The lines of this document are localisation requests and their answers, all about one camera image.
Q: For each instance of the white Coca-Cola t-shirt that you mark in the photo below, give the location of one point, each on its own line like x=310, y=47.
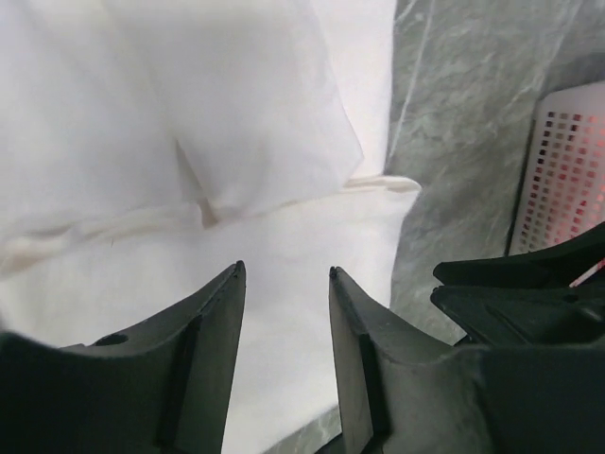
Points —
x=148, y=145

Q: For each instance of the white plastic laundry basket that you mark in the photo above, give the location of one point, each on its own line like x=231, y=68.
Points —
x=562, y=170

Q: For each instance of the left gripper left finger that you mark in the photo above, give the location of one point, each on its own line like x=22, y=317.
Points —
x=160, y=386

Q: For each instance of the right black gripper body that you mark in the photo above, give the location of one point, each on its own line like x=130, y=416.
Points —
x=553, y=296

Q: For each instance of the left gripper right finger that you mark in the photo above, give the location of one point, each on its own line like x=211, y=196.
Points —
x=401, y=391

